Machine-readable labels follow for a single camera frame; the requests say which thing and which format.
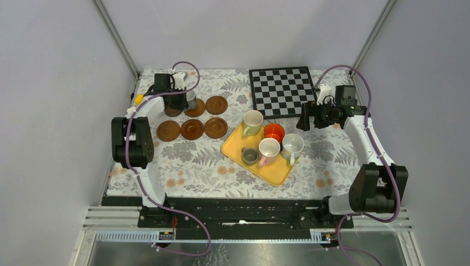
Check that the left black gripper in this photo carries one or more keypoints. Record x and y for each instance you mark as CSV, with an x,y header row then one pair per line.
x,y
182,104

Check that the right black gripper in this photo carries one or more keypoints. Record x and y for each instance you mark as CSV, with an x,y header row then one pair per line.
x,y
308,110

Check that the small dark brown coaster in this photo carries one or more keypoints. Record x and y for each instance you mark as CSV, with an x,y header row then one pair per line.
x,y
172,112

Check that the blue grey mug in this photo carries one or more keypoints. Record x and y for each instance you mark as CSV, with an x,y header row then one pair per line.
x,y
191,100

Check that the brown wooden coaster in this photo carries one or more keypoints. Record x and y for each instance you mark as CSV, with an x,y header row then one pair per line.
x,y
216,105
168,131
215,128
192,129
198,110

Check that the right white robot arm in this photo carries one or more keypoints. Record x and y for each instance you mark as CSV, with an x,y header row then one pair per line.
x,y
380,183

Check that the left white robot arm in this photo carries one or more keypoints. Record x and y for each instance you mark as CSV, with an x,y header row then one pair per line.
x,y
131,137

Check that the small grey cup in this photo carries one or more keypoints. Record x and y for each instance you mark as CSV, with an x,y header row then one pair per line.
x,y
249,156

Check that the black white chessboard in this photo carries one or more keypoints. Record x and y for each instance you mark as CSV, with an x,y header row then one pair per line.
x,y
281,92

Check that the yellow block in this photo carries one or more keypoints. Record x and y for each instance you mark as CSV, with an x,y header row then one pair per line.
x,y
138,100

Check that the white mug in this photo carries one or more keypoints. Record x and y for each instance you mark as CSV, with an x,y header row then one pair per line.
x,y
292,146

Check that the orange enamel mug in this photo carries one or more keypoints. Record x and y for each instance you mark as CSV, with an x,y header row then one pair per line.
x,y
275,131

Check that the cream white block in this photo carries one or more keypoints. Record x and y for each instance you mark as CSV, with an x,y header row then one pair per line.
x,y
130,111

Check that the pink mug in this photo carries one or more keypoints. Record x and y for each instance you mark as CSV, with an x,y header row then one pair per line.
x,y
268,150

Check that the green mug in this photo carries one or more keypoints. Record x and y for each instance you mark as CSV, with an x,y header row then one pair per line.
x,y
252,122

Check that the floral tablecloth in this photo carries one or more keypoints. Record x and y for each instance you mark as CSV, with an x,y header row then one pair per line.
x,y
198,168

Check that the yellow plastic tray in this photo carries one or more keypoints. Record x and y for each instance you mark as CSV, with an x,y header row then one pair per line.
x,y
275,174

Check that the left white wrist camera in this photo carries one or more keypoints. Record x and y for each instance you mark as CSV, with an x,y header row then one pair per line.
x,y
180,78

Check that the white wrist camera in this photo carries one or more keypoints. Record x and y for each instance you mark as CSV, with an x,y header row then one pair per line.
x,y
180,78
323,92

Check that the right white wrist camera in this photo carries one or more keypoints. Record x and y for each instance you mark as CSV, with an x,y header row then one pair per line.
x,y
323,92

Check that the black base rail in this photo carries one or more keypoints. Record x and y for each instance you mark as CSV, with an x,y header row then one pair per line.
x,y
240,219

